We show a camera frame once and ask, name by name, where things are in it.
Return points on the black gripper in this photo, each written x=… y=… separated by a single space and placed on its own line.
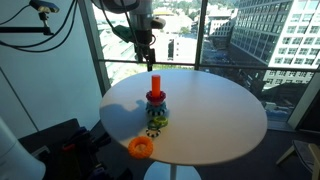
x=144 y=39

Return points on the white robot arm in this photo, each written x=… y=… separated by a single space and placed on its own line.
x=133 y=11

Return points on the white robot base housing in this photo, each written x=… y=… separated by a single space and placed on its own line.
x=16 y=156

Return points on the orange cylindrical peg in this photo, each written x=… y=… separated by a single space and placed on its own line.
x=156 y=83

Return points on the grey window pillar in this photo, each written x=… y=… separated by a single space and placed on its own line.
x=95 y=50

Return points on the dark vertical window mullion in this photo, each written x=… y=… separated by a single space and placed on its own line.
x=201 y=33

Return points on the dark tool clutter pile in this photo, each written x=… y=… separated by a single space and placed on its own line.
x=80 y=156

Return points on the black equipment box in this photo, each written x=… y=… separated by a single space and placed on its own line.
x=50 y=135

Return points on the light wooden chair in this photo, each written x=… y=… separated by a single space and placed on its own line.
x=306 y=155

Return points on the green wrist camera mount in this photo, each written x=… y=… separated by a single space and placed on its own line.
x=123 y=34

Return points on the dark horizontal window rail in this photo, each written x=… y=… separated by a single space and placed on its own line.
x=233 y=66

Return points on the grey exterior camera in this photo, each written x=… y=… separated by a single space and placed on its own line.
x=44 y=6

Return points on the white table pedestal base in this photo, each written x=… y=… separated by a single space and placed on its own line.
x=160 y=173

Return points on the black camera boom mount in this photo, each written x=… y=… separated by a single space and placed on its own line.
x=30 y=30

